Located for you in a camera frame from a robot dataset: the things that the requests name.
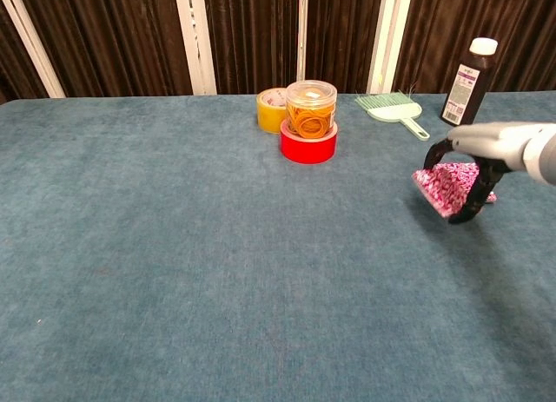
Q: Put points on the dark brown curtain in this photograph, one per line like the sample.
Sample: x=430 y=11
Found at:
x=108 y=37

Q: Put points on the red tape roll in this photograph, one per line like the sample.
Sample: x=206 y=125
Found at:
x=306 y=150

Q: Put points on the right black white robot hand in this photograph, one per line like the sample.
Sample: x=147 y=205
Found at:
x=491 y=141

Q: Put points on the brown bottle white cap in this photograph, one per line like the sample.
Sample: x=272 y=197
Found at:
x=465 y=89

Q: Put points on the white frame post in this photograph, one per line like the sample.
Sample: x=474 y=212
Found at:
x=31 y=46
x=302 y=37
x=389 y=37
x=194 y=41

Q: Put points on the pink patterned card deck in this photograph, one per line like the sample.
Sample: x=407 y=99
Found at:
x=443 y=185

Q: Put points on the blue table cloth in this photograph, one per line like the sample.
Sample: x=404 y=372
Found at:
x=195 y=267

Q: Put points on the yellow tape roll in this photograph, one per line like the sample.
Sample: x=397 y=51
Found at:
x=269 y=115

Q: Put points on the clear jar of rubber bands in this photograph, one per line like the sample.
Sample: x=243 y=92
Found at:
x=310 y=111

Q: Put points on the light green hand brush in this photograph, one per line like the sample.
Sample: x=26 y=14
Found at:
x=393 y=111

